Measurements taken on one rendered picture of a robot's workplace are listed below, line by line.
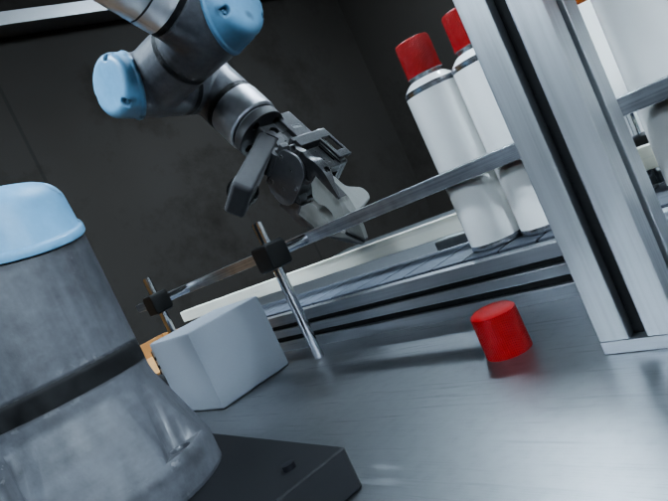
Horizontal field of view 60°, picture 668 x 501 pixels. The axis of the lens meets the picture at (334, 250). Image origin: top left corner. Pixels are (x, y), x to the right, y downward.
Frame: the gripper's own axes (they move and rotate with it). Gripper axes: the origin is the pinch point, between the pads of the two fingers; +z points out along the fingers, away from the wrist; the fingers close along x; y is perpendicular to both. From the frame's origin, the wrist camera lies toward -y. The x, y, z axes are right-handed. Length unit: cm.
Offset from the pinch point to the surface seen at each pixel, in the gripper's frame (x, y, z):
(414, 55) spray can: -22.2, -1.5, -2.6
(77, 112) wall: 141, 85, -192
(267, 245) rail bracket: 0.4, -10.0, -4.0
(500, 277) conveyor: -12.7, -5.0, 16.2
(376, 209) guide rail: -8.1, -3.7, 2.4
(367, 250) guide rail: 3.2, 3.4, 1.1
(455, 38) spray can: -25.4, -1.0, 0.0
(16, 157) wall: 151, 51, -183
